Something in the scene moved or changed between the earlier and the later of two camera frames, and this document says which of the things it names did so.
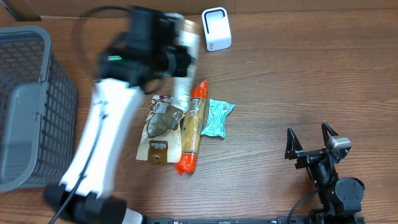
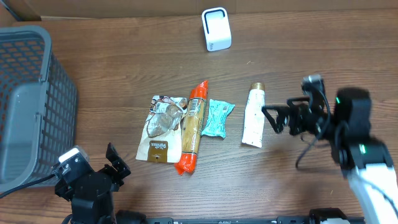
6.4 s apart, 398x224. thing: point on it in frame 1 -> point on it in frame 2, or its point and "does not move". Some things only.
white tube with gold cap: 182,86 -> 254,116
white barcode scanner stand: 216,22 does not move
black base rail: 285,219 does not move
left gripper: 186,60 -> 119,165
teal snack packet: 218,111 does not move
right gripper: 308,156 -> 297,112
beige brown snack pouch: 162,138 does not move
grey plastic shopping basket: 38,111 does not move
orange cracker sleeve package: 185,163 does not move
